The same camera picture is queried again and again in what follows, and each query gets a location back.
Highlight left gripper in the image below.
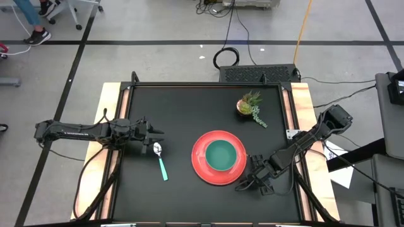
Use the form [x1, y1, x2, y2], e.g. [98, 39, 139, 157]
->
[124, 116, 165, 156]

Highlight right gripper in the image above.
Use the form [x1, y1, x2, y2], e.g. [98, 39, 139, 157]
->
[235, 158, 280, 197]

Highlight teal handled spoon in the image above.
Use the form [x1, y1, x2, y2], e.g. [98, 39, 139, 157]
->
[153, 141, 169, 182]

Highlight green bowl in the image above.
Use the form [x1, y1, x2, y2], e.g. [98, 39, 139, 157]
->
[205, 139, 237, 172]

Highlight red plate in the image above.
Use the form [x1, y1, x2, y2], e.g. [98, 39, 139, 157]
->
[191, 130, 247, 186]

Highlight wooden side board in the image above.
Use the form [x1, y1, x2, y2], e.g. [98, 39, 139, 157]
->
[69, 82, 131, 221]
[282, 82, 341, 222]

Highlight potted succulent plant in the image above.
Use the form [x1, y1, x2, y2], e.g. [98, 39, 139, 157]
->
[235, 90, 268, 129]

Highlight white paper sheet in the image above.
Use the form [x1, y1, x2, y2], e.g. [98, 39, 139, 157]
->
[324, 147, 356, 190]

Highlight black perforated computer case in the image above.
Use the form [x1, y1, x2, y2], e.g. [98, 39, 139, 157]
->
[218, 64, 300, 84]

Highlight grey desk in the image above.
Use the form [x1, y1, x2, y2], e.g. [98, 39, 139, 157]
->
[371, 153, 404, 227]

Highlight white office chair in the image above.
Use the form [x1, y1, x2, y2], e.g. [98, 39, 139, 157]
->
[47, 0, 104, 32]

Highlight grey cart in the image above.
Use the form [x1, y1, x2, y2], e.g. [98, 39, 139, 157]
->
[374, 71, 404, 160]

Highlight black keyboard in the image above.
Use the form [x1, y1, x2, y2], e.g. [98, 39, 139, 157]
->
[388, 187, 404, 227]

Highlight grey metal bar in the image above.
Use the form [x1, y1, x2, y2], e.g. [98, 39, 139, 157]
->
[0, 77, 21, 88]

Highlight grey equipment case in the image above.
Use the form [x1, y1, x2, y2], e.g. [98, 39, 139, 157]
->
[222, 0, 281, 9]

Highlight black screen device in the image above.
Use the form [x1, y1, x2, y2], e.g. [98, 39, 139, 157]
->
[387, 68, 404, 107]

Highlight person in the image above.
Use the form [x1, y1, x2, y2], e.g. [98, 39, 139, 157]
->
[12, 0, 52, 47]

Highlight black diagonal frame brace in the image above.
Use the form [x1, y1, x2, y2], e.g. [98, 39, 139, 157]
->
[75, 153, 122, 221]
[290, 163, 337, 223]

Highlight coiled black cable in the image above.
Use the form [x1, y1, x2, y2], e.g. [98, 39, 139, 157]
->
[213, 0, 241, 71]

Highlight black floor cable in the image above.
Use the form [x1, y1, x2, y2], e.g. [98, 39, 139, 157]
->
[313, 84, 377, 109]
[296, 67, 377, 85]
[235, 9, 257, 66]

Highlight tangled black cables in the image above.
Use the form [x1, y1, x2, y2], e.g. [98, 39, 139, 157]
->
[194, 0, 236, 19]

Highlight white cable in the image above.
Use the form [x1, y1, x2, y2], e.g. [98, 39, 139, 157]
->
[0, 6, 32, 57]

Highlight yellow cable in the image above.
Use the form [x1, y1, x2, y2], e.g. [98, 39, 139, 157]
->
[292, 0, 314, 66]

